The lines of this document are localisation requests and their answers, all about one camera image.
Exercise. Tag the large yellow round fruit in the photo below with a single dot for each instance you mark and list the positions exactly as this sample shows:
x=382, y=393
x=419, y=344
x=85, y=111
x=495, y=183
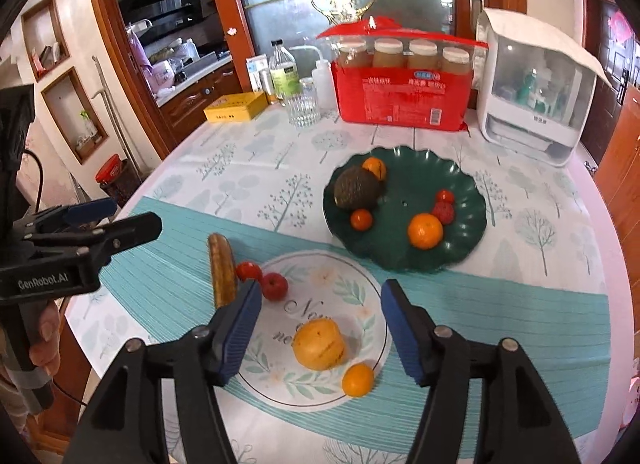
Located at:
x=319, y=344

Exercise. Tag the small white bottle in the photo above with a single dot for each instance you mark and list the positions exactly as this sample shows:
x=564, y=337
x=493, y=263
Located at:
x=268, y=87

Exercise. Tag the clear bottle with green label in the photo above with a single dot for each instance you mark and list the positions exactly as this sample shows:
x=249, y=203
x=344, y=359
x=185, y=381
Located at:
x=283, y=74

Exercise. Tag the flat yellow box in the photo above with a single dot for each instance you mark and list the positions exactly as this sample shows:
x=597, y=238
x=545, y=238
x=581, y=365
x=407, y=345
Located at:
x=235, y=107

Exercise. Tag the wooden framed wall niche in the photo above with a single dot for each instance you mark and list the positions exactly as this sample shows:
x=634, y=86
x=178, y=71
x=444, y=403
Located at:
x=45, y=44
x=75, y=114

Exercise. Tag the red plastic multipack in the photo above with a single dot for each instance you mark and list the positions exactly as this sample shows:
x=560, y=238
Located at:
x=390, y=99

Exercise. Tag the pink plastic bag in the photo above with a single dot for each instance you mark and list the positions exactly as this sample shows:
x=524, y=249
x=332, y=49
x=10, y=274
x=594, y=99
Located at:
x=162, y=73

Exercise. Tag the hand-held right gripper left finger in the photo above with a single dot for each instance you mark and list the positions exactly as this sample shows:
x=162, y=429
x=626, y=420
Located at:
x=240, y=334

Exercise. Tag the clear ribbed glass tumbler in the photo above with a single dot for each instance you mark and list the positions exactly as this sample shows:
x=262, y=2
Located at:
x=303, y=112

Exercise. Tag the white countertop appliance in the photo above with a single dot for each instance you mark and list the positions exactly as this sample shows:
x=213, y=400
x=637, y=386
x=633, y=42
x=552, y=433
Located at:
x=505, y=109

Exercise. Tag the red cherry tomato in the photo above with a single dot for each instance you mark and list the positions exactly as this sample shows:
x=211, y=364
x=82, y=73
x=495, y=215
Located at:
x=248, y=271
x=445, y=195

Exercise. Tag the small mandarin orange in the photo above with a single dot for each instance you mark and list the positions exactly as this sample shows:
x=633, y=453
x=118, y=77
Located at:
x=376, y=167
x=358, y=380

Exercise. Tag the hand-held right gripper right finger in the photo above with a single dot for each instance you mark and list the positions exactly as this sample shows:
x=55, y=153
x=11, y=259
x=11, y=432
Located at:
x=405, y=339

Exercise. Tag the spotted yellow banana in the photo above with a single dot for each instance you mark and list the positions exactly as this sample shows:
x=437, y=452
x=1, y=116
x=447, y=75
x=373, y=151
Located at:
x=222, y=269

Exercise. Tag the dark green scalloped plate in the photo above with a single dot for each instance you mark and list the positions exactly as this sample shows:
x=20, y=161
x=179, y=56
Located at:
x=400, y=254

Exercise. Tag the dark bin with red lid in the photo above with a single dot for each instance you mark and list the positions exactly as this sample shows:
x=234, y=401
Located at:
x=112, y=174

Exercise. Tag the red door decoration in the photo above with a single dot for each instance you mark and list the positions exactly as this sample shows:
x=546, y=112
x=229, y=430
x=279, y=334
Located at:
x=620, y=27

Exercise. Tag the person's left hand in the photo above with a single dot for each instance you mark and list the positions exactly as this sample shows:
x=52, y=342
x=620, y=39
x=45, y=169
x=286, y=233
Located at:
x=47, y=334

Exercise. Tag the dark brown avocado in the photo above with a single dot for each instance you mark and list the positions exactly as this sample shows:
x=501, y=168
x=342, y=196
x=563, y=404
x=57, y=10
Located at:
x=355, y=189

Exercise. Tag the orange-red tomato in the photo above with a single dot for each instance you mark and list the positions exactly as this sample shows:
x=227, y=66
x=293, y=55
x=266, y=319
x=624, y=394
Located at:
x=361, y=218

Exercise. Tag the white lidded jar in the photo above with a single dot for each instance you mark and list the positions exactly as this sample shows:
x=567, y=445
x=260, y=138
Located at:
x=422, y=55
x=352, y=54
x=387, y=53
x=456, y=61

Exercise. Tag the small white blue carton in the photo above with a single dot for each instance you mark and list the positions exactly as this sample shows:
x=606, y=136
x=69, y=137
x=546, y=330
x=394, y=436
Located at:
x=256, y=72

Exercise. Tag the wooden kitchen counter cabinet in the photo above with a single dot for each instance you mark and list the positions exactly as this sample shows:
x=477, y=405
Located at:
x=195, y=99

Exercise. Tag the wooden side cabinet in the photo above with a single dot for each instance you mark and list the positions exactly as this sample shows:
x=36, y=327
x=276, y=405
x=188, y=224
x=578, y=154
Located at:
x=620, y=174

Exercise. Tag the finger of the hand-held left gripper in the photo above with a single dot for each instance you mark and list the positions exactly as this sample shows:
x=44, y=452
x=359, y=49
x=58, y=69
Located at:
x=87, y=210
x=135, y=231

